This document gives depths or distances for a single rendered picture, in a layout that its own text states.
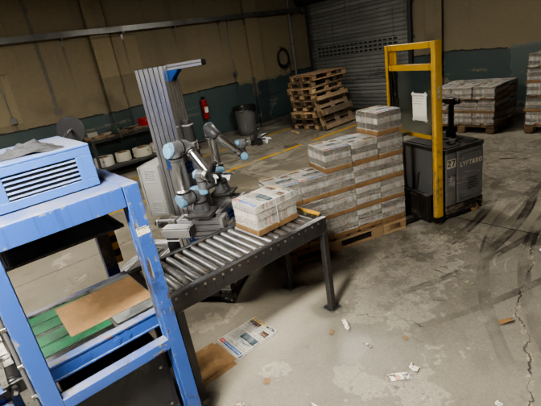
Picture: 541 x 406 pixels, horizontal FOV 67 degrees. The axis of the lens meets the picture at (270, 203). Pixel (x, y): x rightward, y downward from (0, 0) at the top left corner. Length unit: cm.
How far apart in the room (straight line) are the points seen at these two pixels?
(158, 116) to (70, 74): 618
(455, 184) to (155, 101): 310
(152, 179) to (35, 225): 198
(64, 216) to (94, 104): 792
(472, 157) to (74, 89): 769
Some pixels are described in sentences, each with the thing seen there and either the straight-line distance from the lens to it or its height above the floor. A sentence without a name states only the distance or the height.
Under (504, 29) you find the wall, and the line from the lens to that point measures 991.
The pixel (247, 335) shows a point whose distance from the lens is 329.
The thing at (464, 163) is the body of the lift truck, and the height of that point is 59.
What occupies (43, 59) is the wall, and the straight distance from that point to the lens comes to 958.
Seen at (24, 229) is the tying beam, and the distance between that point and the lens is 189.
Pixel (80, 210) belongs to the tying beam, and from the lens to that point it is 191.
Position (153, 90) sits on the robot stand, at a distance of 359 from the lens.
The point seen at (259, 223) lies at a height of 90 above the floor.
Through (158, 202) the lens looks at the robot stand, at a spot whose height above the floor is 89.
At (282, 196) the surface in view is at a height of 102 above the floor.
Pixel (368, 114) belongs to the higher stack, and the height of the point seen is 126.
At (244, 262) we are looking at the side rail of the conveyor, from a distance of 264.
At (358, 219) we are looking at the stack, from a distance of 424.
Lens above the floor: 202
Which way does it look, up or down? 20 degrees down
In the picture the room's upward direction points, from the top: 10 degrees counter-clockwise
